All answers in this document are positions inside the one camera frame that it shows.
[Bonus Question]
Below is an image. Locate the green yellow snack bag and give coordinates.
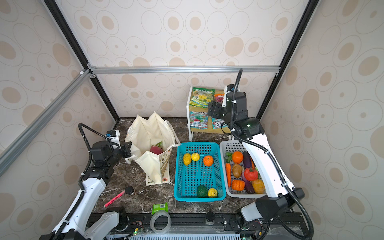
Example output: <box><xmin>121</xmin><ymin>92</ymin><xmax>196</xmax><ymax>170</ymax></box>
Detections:
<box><xmin>189</xmin><ymin>87</ymin><xmax>215</xmax><ymax>108</ymax></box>

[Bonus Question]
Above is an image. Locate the cream canvas grocery bag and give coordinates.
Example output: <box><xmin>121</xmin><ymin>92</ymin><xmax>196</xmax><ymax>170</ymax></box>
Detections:
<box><xmin>125</xmin><ymin>113</ymin><xmax>181</xmax><ymax>186</ymax></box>

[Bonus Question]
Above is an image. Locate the pink dragon fruit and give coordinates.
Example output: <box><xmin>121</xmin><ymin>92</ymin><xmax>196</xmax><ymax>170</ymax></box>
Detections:
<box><xmin>150</xmin><ymin>142</ymin><xmax>164</xmax><ymax>155</ymax></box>

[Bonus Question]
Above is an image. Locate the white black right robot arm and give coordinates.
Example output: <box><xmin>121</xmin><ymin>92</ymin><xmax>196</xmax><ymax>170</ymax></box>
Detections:
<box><xmin>208</xmin><ymin>69</ymin><xmax>314</xmax><ymax>240</ymax></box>

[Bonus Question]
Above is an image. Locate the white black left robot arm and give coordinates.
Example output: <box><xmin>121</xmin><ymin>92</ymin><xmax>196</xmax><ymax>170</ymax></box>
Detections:
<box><xmin>40</xmin><ymin>123</ymin><xmax>132</xmax><ymax>240</ymax></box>

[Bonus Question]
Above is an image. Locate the orange pink snack bag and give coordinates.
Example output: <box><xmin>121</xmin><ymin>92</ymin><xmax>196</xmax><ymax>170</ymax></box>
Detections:
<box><xmin>214</xmin><ymin>94</ymin><xmax>225</xmax><ymax>103</ymax></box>

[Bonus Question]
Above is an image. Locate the green Fox's candy bag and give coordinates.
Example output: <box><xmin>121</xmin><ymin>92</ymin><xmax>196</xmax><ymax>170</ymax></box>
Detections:
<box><xmin>212</xmin><ymin>118</ymin><xmax>229</xmax><ymax>132</ymax></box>

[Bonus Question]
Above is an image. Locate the red teal snack bag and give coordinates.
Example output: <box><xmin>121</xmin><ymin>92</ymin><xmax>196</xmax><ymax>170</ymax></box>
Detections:
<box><xmin>189</xmin><ymin>112</ymin><xmax>209</xmax><ymax>130</ymax></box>

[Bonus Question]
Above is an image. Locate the white plastic basket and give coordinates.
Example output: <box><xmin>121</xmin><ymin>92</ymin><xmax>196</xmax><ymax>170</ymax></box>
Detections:
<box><xmin>220</xmin><ymin>140</ymin><xmax>266</xmax><ymax>199</ymax></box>

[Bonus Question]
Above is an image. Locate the white wooden two-tier shelf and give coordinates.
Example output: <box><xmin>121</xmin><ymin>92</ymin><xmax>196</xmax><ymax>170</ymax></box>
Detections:
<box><xmin>187</xmin><ymin>87</ymin><xmax>230</xmax><ymax>141</ymax></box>

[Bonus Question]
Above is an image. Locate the small black cap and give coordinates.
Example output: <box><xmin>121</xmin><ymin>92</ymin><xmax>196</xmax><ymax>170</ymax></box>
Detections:
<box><xmin>124</xmin><ymin>186</ymin><xmax>135</xmax><ymax>195</ymax></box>

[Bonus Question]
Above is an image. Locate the green pepper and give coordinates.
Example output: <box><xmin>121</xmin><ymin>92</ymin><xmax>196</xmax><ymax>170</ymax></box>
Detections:
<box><xmin>225</xmin><ymin>152</ymin><xmax>233</xmax><ymax>164</ymax></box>

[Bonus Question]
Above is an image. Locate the orange fruit in white basket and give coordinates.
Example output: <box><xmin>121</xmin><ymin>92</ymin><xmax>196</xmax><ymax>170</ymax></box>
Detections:
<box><xmin>231</xmin><ymin>151</ymin><xmax>244</xmax><ymax>164</ymax></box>

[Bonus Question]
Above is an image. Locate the pink marker pen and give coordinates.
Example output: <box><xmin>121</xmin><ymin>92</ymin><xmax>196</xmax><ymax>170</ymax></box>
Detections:
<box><xmin>104</xmin><ymin>191</ymin><xmax>125</xmax><ymax>208</ymax></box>

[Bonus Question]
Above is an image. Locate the purple eggplant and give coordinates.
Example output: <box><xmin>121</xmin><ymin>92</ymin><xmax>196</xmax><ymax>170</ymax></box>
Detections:
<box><xmin>243</xmin><ymin>152</ymin><xmax>253</xmax><ymax>169</ymax></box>

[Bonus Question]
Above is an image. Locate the orange carrot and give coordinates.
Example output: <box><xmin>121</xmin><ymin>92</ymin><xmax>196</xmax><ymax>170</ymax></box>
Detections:
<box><xmin>225</xmin><ymin>163</ymin><xmax>232</xmax><ymax>188</ymax></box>

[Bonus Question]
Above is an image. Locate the orange tangerine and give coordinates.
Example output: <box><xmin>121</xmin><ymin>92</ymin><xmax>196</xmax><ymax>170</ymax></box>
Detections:
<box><xmin>203</xmin><ymin>155</ymin><xmax>214</xmax><ymax>167</ymax></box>

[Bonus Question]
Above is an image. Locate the brown potato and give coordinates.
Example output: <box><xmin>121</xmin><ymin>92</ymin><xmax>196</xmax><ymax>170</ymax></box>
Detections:
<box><xmin>232</xmin><ymin>164</ymin><xmax>243</xmax><ymax>178</ymax></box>

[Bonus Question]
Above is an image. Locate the small yellow lemon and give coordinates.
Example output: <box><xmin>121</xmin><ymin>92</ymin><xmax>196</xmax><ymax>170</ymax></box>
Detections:
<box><xmin>191</xmin><ymin>153</ymin><xmax>200</xmax><ymax>162</ymax></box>

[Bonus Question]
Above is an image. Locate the red tomato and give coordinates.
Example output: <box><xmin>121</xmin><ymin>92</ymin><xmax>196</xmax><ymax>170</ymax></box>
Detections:
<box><xmin>244</xmin><ymin>168</ymin><xmax>259</xmax><ymax>182</ymax></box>

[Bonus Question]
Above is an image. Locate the orange mini pumpkin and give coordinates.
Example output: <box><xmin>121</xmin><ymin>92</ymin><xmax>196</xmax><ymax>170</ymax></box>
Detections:
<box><xmin>231</xmin><ymin>180</ymin><xmax>245</xmax><ymax>192</ymax></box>

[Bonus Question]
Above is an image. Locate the yellow potato-like vegetable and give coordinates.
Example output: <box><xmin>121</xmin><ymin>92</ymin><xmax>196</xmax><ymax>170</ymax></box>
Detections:
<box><xmin>252</xmin><ymin>179</ymin><xmax>266</xmax><ymax>194</ymax></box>

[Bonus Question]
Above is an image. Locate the clear tape roll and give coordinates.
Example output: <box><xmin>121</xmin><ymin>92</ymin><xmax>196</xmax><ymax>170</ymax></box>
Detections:
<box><xmin>150</xmin><ymin>210</ymin><xmax>172</xmax><ymax>235</ymax></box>

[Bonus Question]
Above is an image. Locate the teal plastic basket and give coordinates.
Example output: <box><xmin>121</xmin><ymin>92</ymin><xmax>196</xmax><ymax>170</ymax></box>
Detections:
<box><xmin>174</xmin><ymin>142</ymin><xmax>227</xmax><ymax>202</ymax></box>

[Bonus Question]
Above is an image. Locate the yellow fruit front right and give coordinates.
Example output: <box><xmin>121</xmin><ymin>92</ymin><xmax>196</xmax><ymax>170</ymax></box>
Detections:
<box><xmin>207</xmin><ymin>188</ymin><xmax>218</xmax><ymax>198</ymax></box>

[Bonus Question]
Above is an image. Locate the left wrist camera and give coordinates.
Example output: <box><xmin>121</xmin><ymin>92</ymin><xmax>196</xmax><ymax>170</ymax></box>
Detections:
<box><xmin>106</xmin><ymin>130</ymin><xmax>121</xmax><ymax>149</ymax></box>

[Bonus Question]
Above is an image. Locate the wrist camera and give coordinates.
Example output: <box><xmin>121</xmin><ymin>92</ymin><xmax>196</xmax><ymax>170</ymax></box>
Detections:
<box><xmin>106</xmin><ymin>130</ymin><xmax>121</xmax><ymax>149</ymax></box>
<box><xmin>222</xmin><ymin>84</ymin><xmax>240</xmax><ymax>108</ymax></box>

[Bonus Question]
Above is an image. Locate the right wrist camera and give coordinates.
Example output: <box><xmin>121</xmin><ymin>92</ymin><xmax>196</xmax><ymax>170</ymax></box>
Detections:
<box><xmin>222</xmin><ymin>84</ymin><xmax>240</xmax><ymax>108</ymax></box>

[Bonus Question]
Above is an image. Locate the black knob on rail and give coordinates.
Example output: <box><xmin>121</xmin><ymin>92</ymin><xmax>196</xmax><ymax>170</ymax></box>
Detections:
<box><xmin>205</xmin><ymin>212</ymin><xmax>216</xmax><ymax>226</ymax></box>

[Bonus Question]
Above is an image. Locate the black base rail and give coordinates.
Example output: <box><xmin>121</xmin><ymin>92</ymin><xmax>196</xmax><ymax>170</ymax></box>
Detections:
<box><xmin>106</xmin><ymin>213</ymin><xmax>295</xmax><ymax>240</ymax></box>

